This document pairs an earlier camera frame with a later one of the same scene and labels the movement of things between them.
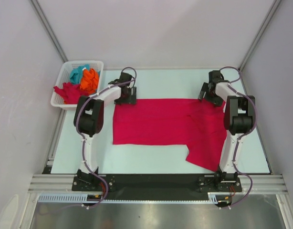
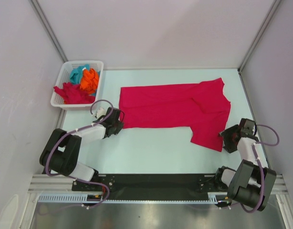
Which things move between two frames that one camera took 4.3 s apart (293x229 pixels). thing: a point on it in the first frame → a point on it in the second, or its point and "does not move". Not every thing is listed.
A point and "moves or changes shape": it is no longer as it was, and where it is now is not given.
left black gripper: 131,99 → 120,125
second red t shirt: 71,93 does not move
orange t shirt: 89,80 does not move
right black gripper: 218,101 → 225,133
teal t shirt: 76,75 does not move
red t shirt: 199,125 moves or changes shape
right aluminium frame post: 273,8 does not move
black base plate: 155,184 does not move
